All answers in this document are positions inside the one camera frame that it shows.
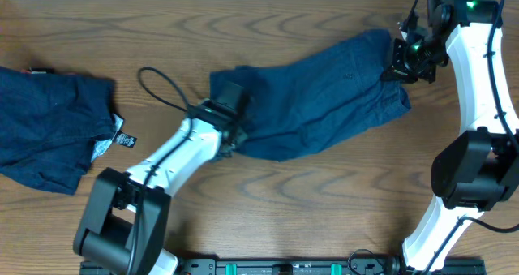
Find blue denim shorts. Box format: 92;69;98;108
209;29;411;161

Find black clothing label tag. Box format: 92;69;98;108
114;131;137;148

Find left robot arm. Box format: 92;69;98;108
73;97;248;274

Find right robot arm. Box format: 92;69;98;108
381;0;518;274

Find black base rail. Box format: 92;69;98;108
79;257;487;275

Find dark navy folded garment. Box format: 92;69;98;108
1;67;117;195

